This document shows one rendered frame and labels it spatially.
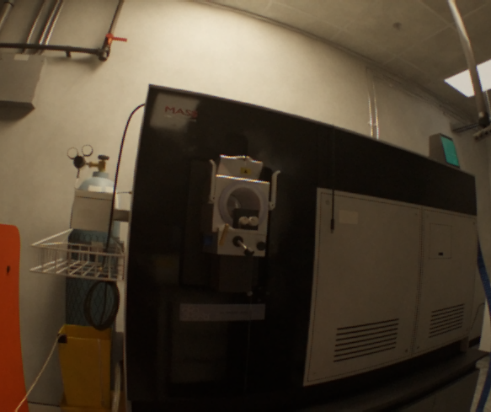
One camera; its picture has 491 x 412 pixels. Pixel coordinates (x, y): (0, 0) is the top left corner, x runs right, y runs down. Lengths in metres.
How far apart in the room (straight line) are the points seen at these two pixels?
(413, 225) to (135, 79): 1.65
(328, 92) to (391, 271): 1.79
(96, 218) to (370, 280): 0.74
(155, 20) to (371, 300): 2.01
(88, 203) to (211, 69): 1.40
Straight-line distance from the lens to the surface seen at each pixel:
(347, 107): 2.51
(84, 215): 0.89
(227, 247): 0.51
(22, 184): 1.85
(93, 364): 0.66
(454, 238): 1.16
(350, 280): 0.78
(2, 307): 0.39
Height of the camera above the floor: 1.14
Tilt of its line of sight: 7 degrees up
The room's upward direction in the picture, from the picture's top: 4 degrees clockwise
